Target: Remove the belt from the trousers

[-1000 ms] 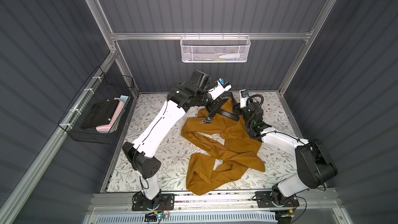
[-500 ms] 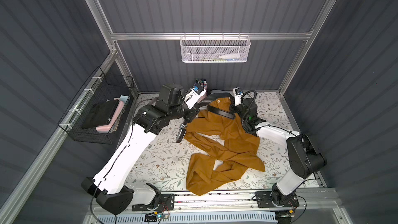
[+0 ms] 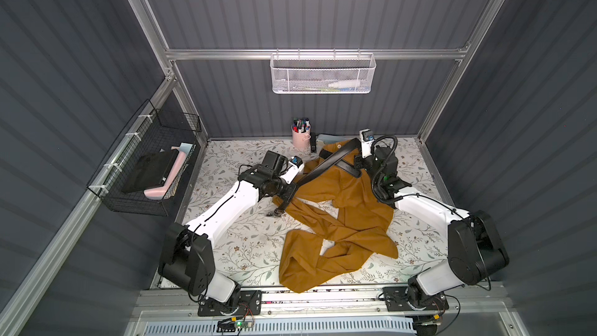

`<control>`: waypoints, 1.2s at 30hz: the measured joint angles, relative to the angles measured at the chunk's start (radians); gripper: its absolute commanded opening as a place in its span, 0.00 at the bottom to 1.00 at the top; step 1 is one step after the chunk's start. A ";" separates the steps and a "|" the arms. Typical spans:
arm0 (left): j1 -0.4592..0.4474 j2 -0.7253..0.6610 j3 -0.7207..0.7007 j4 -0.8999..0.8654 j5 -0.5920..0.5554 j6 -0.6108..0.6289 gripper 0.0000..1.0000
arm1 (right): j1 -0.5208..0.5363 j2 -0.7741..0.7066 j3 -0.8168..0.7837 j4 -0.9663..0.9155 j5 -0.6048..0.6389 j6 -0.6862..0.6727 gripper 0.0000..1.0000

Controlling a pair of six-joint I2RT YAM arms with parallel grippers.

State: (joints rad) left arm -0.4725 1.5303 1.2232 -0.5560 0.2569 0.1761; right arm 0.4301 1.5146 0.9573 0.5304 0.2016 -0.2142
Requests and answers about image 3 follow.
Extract black leather belt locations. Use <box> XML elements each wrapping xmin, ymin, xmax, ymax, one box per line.
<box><xmin>266</xmin><ymin>138</ymin><xmax>361</xmax><ymax>217</ymax></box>

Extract mustard brown trousers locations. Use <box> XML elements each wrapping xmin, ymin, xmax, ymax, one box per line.
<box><xmin>279</xmin><ymin>166</ymin><xmax>399</xmax><ymax>293</ymax></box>

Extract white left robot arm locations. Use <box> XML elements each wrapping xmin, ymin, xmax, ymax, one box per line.
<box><xmin>158</xmin><ymin>151</ymin><xmax>304</xmax><ymax>306</ymax></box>

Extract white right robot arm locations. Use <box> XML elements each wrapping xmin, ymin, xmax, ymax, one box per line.
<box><xmin>354</xmin><ymin>129</ymin><xmax>509</xmax><ymax>310</ymax></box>

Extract light blue stapler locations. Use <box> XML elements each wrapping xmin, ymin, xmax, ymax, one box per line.
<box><xmin>317</xmin><ymin>134</ymin><xmax>348</xmax><ymax>146</ymax></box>

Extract black stapler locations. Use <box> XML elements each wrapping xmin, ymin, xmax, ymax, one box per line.
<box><xmin>309</xmin><ymin>133</ymin><xmax>317</xmax><ymax>153</ymax></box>

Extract pink metal pen cup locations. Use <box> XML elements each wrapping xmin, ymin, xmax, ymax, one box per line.
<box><xmin>292</xmin><ymin>129</ymin><xmax>311</xmax><ymax>152</ymax></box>

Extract colourful marker pens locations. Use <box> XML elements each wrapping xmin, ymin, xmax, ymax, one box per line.
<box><xmin>292</xmin><ymin>118</ymin><xmax>311</xmax><ymax>134</ymax></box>

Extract black flat item in basket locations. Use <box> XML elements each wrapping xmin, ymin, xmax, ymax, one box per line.
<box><xmin>121</xmin><ymin>149</ymin><xmax>177</xmax><ymax>194</ymax></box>

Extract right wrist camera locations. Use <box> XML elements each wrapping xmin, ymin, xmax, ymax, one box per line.
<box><xmin>359</xmin><ymin>128</ymin><xmax>375</xmax><ymax>158</ymax></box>

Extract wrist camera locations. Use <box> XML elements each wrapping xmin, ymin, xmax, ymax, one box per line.
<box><xmin>280</xmin><ymin>156</ymin><xmax>304</xmax><ymax>184</ymax></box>
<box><xmin>359</xmin><ymin>128</ymin><xmax>375</xmax><ymax>158</ymax></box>

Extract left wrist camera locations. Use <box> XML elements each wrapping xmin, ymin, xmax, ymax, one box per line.
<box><xmin>280</xmin><ymin>156</ymin><xmax>304</xmax><ymax>184</ymax></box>

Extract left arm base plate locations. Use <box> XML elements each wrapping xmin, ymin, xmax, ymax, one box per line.
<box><xmin>197</xmin><ymin>290</ymin><xmax>263</xmax><ymax>317</ymax></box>

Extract white wire mesh basket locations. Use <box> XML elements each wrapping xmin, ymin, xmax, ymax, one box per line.
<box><xmin>270</xmin><ymin>52</ymin><xmax>377</xmax><ymax>94</ymax></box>

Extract pink handle tool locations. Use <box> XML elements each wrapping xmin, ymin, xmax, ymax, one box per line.
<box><xmin>144</xmin><ymin>142</ymin><xmax>193</xmax><ymax>200</ymax></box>

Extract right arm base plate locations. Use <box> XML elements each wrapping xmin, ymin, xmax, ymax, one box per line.
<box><xmin>378</xmin><ymin>286</ymin><xmax>449</xmax><ymax>314</ymax></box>

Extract black wire wall basket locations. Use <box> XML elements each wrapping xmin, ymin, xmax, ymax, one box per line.
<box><xmin>87</xmin><ymin>101</ymin><xmax>202</xmax><ymax>216</ymax></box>

